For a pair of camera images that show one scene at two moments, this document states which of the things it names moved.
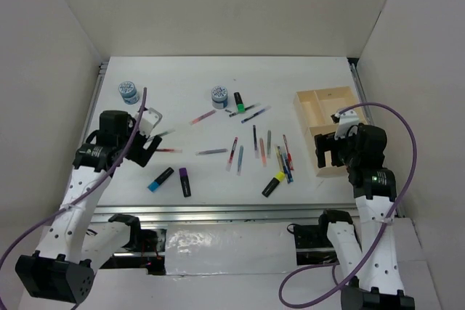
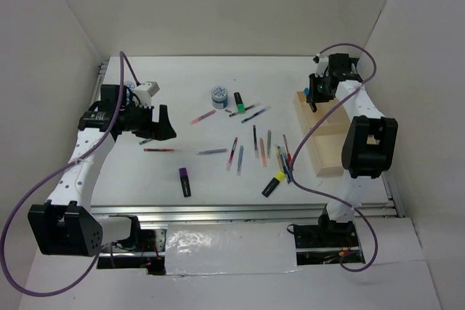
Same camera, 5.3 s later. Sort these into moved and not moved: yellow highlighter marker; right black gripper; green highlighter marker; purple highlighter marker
Moved: right black gripper
Not moved: green highlighter marker; purple highlighter marker; yellow highlighter marker
